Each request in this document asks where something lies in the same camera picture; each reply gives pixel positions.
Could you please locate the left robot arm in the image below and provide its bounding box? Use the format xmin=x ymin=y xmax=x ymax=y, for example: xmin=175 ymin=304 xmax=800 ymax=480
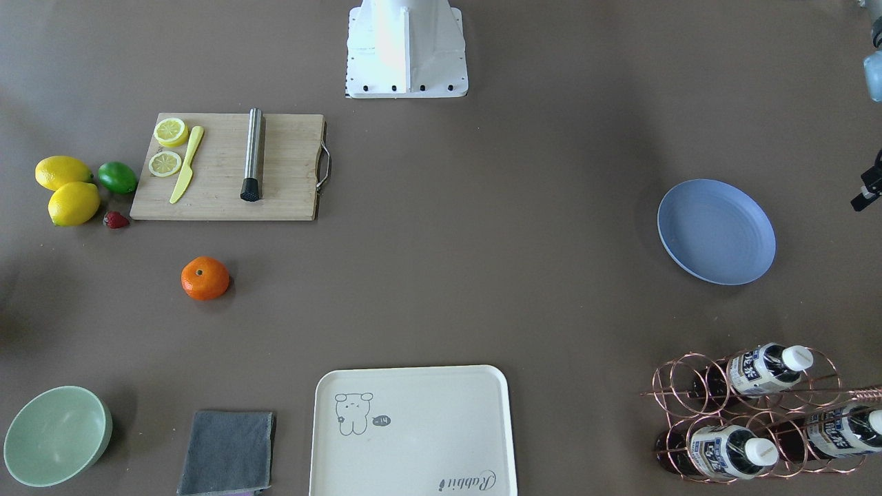
xmin=850 ymin=1 xmax=881 ymax=211

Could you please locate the drink bottle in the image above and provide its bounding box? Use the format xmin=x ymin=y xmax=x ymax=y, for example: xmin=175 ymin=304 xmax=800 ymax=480
xmin=689 ymin=342 xmax=814 ymax=406
xmin=770 ymin=403 xmax=881 ymax=462
xmin=653 ymin=426 xmax=780 ymax=482

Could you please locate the yellow lemon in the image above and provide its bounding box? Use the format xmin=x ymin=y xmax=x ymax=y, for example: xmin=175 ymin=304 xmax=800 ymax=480
xmin=34 ymin=155 xmax=92 ymax=192
xmin=48 ymin=182 xmax=101 ymax=227

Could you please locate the green bowl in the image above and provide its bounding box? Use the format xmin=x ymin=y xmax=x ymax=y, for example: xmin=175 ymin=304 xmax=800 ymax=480
xmin=3 ymin=386 xmax=113 ymax=488

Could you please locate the blue plate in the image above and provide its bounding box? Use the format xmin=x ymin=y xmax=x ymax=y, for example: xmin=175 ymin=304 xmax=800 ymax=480
xmin=657 ymin=179 xmax=776 ymax=286

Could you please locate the steel muddler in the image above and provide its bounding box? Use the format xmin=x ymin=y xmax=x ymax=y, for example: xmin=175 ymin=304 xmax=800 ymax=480
xmin=240 ymin=107 xmax=265 ymax=202

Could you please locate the red strawberry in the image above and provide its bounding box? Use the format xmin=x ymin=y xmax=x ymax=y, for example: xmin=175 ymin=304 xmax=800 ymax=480
xmin=102 ymin=211 xmax=130 ymax=229

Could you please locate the cream rabbit tray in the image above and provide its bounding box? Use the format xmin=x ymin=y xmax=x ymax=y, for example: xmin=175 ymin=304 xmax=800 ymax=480
xmin=309 ymin=364 xmax=519 ymax=495

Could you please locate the lemon slice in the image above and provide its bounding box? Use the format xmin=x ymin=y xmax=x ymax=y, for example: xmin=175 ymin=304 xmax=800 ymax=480
xmin=152 ymin=117 xmax=189 ymax=148
xmin=147 ymin=150 xmax=183 ymax=178

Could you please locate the lemon slice upper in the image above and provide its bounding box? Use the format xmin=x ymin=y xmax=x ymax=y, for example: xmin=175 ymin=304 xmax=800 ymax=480
xmin=152 ymin=117 xmax=189 ymax=148

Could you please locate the copper wire bottle rack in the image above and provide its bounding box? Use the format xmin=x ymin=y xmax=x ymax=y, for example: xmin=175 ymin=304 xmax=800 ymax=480
xmin=648 ymin=342 xmax=880 ymax=484

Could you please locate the drink bottle top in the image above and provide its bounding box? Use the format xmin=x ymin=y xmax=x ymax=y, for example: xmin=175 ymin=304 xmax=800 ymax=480
xmin=689 ymin=342 xmax=814 ymax=406

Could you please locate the green lime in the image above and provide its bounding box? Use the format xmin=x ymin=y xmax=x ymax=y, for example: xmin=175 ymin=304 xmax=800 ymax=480
xmin=97 ymin=161 xmax=139 ymax=194

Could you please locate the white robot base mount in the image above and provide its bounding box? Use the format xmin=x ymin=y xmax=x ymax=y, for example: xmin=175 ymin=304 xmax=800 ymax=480
xmin=345 ymin=1 xmax=469 ymax=99

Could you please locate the yellow plastic knife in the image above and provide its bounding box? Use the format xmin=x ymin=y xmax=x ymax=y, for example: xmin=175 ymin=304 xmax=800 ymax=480
xmin=168 ymin=125 xmax=205 ymax=204

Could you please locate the grey folded cloth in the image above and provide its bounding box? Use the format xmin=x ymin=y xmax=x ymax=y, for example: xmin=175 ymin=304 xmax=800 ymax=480
xmin=176 ymin=409 xmax=275 ymax=495

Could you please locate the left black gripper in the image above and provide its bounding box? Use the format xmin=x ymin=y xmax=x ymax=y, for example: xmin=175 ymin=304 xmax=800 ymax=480
xmin=850 ymin=149 xmax=882 ymax=211

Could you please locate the yellow lemon upper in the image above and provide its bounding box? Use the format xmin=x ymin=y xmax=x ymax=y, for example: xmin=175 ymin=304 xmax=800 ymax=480
xmin=34 ymin=155 xmax=92 ymax=192

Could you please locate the orange mandarin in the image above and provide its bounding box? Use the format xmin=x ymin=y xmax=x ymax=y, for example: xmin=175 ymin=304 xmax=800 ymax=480
xmin=180 ymin=256 xmax=231 ymax=301

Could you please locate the wooden cutting board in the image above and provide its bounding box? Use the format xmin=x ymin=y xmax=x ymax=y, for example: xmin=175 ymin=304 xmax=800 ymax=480
xmin=130 ymin=112 xmax=327 ymax=220

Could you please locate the lemon slice lower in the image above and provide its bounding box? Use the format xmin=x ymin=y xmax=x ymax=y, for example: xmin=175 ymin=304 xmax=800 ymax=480
xmin=147 ymin=150 xmax=183 ymax=178

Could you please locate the yellow lemon lower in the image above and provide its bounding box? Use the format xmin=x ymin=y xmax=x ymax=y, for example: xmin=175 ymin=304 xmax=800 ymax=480
xmin=48 ymin=182 xmax=101 ymax=227

